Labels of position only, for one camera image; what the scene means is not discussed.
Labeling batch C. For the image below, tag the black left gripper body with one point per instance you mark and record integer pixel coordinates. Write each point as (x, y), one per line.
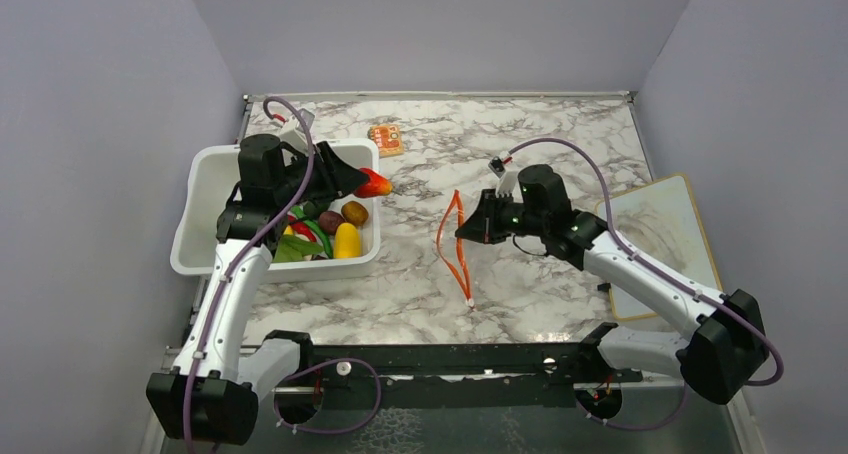
(294, 180)

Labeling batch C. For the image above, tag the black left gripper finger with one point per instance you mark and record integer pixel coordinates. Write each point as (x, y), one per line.
(331, 164)
(331, 187)

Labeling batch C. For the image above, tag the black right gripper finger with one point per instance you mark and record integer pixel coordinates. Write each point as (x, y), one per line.
(482, 212)
(473, 232)

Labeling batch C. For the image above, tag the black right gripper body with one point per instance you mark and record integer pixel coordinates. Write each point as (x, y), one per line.
(513, 218)

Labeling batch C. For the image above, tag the clear orange-zipper zip bag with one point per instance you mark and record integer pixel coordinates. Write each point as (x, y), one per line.
(474, 267)

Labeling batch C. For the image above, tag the red bell pepper toy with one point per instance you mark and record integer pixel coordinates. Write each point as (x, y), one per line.
(375, 186)

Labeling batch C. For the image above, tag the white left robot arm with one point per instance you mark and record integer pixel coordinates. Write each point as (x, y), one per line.
(212, 393)

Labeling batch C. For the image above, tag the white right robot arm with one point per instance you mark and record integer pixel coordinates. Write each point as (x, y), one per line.
(719, 340)

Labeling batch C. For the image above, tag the dark green avocado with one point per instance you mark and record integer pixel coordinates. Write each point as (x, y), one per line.
(313, 209)

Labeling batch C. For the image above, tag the purple passion fruit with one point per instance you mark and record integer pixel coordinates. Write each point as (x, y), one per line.
(329, 222)

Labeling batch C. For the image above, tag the brown kiwi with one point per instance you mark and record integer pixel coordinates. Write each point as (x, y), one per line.
(355, 213)

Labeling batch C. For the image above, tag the green chili pepper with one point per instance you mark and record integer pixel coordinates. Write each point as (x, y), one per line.
(323, 238)

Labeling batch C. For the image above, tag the red chili pepper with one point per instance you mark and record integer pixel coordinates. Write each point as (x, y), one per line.
(303, 229)

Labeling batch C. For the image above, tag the yellow mango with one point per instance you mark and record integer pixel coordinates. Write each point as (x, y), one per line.
(347, 242)

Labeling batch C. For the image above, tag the white plastic bin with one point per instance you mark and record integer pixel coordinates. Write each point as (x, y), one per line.
(212, 176)

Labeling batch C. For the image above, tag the green leaf vegetable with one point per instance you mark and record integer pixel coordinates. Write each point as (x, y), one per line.
(292, 248)

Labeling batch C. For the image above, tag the white board yellow rim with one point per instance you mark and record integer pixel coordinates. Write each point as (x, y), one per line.
(662, 219)

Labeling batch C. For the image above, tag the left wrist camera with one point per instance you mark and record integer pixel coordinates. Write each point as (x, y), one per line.
(291, 132)

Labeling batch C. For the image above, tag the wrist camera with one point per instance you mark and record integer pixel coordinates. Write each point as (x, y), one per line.
(507, 177)
(291, 132)

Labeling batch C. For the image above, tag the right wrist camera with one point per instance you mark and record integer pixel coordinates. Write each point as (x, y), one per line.
(507, 177)

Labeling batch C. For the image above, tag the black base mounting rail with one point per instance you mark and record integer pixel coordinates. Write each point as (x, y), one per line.
(370, 377)

